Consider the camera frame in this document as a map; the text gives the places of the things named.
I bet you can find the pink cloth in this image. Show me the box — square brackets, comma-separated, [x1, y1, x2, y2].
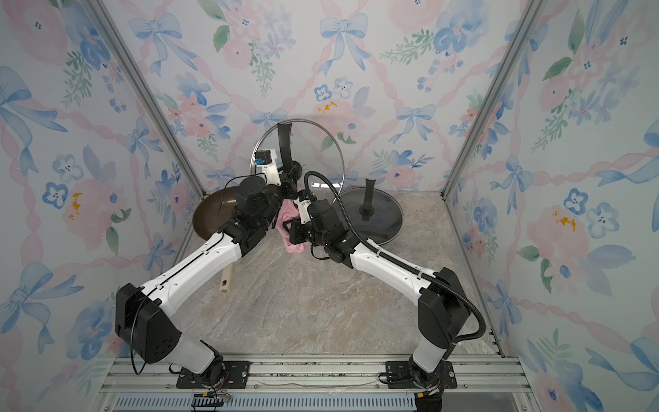
[276, 199, 310, 253]

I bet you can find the glass pot lid black handle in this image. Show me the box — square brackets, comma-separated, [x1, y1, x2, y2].
[331, 179, 405, 247]

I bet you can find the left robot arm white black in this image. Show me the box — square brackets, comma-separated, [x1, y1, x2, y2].
[115, 161, 302, 388]

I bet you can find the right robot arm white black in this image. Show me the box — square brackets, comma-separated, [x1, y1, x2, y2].
[282, 200, 485, 389]

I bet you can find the black frying pan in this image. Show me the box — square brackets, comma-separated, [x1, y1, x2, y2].
[334, 186, 405, 248]

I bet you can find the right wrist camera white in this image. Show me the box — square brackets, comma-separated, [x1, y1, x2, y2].
[294, 190, 317, 225]

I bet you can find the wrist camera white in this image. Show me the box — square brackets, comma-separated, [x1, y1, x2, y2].
[294, 190, 317, 225]
[254, 149, 281, 186]

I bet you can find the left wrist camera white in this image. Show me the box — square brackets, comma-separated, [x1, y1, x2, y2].
[254, 149, 281, 186]

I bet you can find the steel pan beige handle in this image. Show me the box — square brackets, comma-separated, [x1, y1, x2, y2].
[189, 188, 237, 295]

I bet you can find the black corrugated cable hose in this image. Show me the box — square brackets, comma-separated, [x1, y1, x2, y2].
[303, 171, 487, 403]

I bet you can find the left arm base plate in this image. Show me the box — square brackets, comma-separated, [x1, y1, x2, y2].
[176, 360, 252, 390]

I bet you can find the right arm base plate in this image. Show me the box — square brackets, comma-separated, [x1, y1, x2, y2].
[378, 360, 458, 391]

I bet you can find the aluminium frame post left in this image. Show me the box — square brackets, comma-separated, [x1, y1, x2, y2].
[82, 0, 205, 197]

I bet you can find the aluminium frame post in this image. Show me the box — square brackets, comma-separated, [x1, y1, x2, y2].
[82, 0, 205, 197]
[441, 0, 546, 201]

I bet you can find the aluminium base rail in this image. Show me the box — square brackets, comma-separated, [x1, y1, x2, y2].
[91, 354, 540, 411]

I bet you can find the aluminium frame post right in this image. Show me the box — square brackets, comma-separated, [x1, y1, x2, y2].
[441, 0, 546, 201]

